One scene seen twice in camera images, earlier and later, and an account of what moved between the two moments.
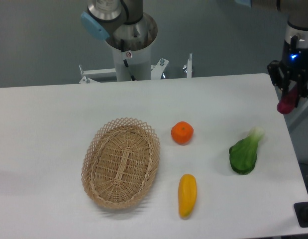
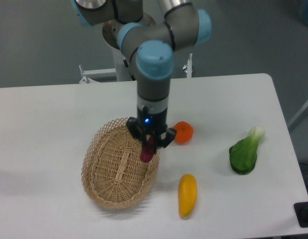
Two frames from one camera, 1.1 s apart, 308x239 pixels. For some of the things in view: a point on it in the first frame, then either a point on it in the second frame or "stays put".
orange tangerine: x=182 y=132 stays put
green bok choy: x=243 y=154 stays put
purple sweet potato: x=287 y=102 to x=148 y=149
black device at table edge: x=304 y=212 stays put
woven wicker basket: x=119 y=162 stays put
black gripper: x=296 y=65 to x=151 y=124
